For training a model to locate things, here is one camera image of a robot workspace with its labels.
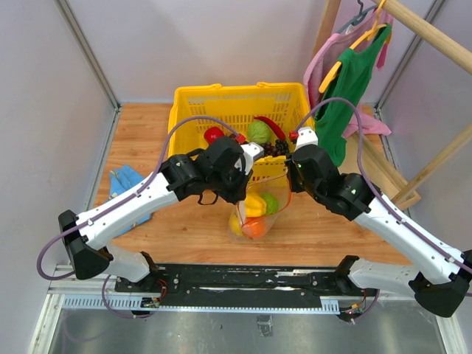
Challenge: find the green sugar apple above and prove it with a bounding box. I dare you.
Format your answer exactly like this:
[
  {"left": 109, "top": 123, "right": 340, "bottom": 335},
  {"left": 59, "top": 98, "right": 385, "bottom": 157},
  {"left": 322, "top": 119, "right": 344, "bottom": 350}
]
[{"left": 260, "top": 192, "right": 279, "bottom": 215}]

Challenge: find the yellow bell pepper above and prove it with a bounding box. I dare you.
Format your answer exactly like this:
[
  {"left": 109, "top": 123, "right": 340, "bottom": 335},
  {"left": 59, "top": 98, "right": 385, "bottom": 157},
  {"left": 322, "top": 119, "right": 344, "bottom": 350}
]
[{"left": 244, "top": 193, "right": 266, "bottom": 218}]

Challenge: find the yellow lemon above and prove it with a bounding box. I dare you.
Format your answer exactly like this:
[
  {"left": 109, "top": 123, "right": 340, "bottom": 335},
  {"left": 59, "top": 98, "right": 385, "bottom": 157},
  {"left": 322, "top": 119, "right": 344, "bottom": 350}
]
[{"left": 229, "top": 212, "right": 243, "bottom": 236}]

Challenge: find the clear zip top bag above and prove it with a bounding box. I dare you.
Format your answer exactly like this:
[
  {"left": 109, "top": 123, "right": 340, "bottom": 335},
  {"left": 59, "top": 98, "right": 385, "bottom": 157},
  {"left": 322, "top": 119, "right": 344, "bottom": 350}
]
[{"left": 229, "top": 170, "right": 292, "bottom": 241}]

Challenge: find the orange fruit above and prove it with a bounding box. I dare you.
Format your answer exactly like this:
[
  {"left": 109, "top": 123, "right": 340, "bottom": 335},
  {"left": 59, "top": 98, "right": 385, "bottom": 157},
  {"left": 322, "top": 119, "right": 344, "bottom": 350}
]
[{"left": 241, "top": 218, "right": 267, "bottom": 240}]

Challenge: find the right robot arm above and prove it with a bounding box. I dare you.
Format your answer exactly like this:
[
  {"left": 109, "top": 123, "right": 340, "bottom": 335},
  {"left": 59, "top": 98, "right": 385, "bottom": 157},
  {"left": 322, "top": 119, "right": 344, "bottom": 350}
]
[{"left": 285, "top": 144, "right": 471, "bottom": 318}]

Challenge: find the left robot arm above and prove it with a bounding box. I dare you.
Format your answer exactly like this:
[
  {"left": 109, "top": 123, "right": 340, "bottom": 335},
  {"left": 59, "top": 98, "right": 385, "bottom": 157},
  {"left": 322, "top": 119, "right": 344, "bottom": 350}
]
[{"left": 59, "top": 136, "right": 263, "bottom": 292}]

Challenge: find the green tank top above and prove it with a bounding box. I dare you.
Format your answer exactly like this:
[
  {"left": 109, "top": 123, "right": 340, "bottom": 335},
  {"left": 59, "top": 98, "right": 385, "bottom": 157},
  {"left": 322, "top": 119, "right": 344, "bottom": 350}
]
[{"left": 314, "top": 24, "right": 392, "bottom": 167}]

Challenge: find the dark grape bunch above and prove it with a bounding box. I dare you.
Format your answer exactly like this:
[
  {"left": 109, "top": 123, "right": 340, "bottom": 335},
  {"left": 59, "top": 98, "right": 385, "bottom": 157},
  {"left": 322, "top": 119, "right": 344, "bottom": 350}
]
[{"left": 261, "top": 139, "right": 289, "bottom": 157}]

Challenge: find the red apple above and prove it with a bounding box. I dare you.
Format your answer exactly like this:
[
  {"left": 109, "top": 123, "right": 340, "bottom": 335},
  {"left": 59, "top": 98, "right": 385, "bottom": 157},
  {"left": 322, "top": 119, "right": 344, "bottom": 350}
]
[{"left": 204, "top": 126, "right": 225, "bottom": 145}]

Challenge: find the red chili pepper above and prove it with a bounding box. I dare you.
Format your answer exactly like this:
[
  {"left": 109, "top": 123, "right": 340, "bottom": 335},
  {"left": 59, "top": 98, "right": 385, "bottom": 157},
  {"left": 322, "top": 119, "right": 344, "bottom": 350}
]
[{"left": 254, "top": 116, "right": 286, "bottom": 140}]

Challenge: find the green cabbage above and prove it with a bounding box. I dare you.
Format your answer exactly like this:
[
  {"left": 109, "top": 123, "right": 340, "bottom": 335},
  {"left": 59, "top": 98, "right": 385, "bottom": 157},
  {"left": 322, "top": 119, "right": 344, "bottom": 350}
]
[{"left": 247, "top": 120, "right": 272, "bottom": 144}]

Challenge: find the yellow plastic basket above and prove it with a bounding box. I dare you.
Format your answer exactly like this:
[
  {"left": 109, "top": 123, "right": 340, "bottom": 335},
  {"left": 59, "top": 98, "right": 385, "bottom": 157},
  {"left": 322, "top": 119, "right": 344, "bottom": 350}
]
[{"left": 168, "top": 83, "right": 310, "bottom": 183}]

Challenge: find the blue cloth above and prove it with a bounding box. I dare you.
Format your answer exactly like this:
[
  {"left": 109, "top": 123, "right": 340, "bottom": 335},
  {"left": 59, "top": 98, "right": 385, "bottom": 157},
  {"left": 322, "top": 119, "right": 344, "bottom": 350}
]
[{"left": 108, "top": 164, "right": 152, "bottom": 237}]

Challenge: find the pink shirt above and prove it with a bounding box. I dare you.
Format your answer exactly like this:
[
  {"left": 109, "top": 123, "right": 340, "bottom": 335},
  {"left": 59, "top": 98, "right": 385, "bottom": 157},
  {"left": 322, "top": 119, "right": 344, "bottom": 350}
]
[{"left": 303, "top": 9, "right": 394, "bottom": 139}]

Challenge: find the yellow hanger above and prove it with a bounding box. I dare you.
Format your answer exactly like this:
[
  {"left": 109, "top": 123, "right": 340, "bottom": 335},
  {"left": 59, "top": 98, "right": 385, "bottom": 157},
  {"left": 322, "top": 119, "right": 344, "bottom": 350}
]
[{"left": 319, "top": 0, "right": 386, "bottom": 94}]

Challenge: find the grey hanger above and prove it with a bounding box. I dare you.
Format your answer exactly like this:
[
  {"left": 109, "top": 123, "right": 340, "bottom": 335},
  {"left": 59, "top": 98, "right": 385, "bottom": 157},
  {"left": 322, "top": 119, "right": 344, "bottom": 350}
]
[{"left": 337, "top": 0, "right": 377, "bottom": 34}]

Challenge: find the wooden clothes rack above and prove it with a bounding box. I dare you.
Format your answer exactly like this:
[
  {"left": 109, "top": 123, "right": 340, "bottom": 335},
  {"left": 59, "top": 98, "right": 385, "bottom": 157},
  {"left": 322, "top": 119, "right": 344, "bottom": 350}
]
[{"left": 311, "top": 0, "right": 472, "bottom": 232}]

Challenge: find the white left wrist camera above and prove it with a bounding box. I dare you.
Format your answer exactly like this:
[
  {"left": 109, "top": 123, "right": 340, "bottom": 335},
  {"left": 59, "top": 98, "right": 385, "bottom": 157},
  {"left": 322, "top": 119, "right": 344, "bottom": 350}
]
[{"left": 240, "top": 142, "right": 264, "bottom": 176}]

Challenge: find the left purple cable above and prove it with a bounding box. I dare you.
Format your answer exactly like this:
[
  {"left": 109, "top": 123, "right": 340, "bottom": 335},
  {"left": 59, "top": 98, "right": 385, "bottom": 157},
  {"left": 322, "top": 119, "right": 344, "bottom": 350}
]
[{"left": 36, "top": 114, "right": 247, "bottom": 320}]

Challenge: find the purple cable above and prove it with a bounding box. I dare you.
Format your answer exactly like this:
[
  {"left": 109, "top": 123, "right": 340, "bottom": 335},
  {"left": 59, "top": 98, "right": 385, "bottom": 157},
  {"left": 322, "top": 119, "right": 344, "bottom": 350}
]
[
  {"left": 36, "top": 114, "right": 247, "bottom": 320},
  {"left": 288, "top": 96, "right": 472, "bottom": 325}
]

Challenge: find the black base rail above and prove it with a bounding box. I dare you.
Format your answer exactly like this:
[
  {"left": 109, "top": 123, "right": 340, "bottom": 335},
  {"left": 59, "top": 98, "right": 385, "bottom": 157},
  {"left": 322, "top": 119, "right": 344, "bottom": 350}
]
[{"left": 115, "top": 263, "right": 376, "bottom": 310}]

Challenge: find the white cable duct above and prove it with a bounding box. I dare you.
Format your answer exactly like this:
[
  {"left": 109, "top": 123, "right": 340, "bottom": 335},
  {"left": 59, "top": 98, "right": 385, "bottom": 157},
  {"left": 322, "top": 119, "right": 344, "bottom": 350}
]
[{"left": 60, "top": 296, "right": 340, "bottom": 314}]

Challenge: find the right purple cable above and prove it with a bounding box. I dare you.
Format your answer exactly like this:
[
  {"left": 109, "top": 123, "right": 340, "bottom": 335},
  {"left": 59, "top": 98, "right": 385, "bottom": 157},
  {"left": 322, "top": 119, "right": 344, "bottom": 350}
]
[{"left": 288, "top": 96, "right": 472, "bottom": 325}]

